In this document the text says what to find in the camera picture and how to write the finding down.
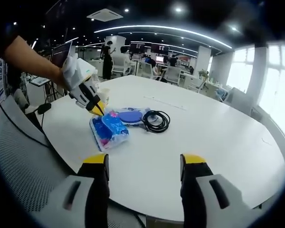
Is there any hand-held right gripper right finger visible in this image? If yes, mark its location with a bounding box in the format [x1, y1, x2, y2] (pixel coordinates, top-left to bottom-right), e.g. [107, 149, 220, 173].
[180, 153, 264, 228]

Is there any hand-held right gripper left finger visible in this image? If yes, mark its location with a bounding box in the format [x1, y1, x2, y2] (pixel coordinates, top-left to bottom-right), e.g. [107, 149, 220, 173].
[37, 153, 110, 228]

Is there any white paper cup item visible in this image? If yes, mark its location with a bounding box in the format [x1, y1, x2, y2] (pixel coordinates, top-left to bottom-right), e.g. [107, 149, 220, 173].
[98, 87, 111, 105]

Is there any blue tissue pack item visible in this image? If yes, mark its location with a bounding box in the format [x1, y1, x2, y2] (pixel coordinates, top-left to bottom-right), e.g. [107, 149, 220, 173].
[89, 108, 131, 152]

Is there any blue pad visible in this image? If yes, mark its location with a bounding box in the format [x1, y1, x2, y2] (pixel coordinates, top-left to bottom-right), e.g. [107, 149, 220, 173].
[109, 106, 152, 127]

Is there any black cable item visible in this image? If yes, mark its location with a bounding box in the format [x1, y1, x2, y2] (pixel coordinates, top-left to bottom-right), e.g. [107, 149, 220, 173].
[140, 110, 171, 133]

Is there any white tabletop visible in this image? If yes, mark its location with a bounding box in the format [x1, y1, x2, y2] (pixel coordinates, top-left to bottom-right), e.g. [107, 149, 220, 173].
[37, 75, 285, 223]

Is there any dark monitor screen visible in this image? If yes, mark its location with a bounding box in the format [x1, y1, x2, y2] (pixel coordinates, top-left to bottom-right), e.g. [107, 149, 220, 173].
[51, 41, 73, 68]

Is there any white office chair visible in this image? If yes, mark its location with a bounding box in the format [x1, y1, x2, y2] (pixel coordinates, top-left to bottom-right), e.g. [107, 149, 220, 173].
[111, 56, 132, 76]

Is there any black armrest pad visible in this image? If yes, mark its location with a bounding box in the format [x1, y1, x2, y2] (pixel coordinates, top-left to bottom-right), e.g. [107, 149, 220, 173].
[37, 103, 52, 115]

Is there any white side desk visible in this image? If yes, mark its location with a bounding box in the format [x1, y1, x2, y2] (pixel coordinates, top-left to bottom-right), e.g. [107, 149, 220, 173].
[26, 75, 53, 101]

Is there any ceiling air conditioner unit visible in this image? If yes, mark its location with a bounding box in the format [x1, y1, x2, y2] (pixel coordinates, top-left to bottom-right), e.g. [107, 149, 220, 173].
[86, 8, 124, 22]

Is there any white recessed socket strip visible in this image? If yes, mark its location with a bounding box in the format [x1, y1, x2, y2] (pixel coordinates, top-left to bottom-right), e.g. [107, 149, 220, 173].
[143, 95, 189, 111]

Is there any grey mesh office chair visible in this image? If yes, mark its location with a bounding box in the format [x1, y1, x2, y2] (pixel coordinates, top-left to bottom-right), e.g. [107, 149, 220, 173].
[0, 95, 145, 228]

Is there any curved ceiling light strip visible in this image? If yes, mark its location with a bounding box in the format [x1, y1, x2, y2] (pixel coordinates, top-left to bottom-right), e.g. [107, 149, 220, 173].
[94, 25, 236, 49]

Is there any grey padded chair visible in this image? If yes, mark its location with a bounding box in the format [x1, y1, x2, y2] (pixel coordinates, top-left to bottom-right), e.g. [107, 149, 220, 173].
[224, 86, 254, 116]

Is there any narrow bright window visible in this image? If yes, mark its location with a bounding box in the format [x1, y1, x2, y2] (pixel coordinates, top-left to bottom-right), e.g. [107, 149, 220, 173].
[227, 47, 255, 91]

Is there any large bright window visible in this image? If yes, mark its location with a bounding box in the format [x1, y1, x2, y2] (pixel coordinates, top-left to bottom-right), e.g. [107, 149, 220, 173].
[258, 44, 285, 124]

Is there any blue white wall poster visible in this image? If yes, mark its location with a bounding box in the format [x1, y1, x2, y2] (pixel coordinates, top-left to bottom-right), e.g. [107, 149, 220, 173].
[0, 58, 9, 102]

